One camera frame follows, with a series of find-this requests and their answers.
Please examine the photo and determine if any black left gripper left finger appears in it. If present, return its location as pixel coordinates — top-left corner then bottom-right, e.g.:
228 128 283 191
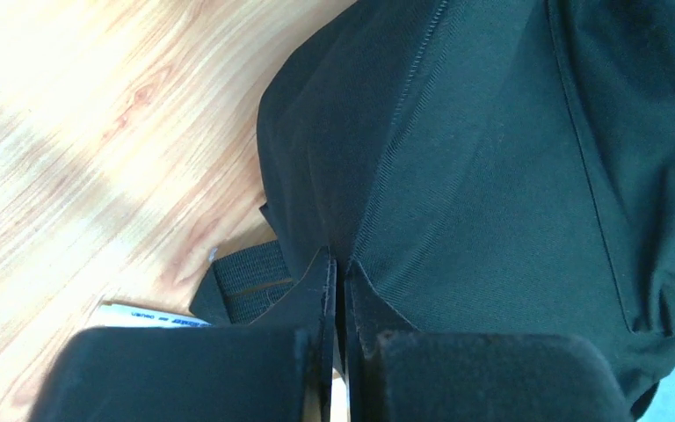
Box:
29 245 336 421

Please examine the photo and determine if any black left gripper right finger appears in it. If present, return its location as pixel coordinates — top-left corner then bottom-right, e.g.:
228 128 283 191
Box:
344 266 631 421

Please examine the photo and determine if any black student backpack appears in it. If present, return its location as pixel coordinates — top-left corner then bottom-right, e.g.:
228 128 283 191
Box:
190 1 675 418

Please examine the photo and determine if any white pencil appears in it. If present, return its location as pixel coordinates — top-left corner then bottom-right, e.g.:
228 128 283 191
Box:
93 303 209 328

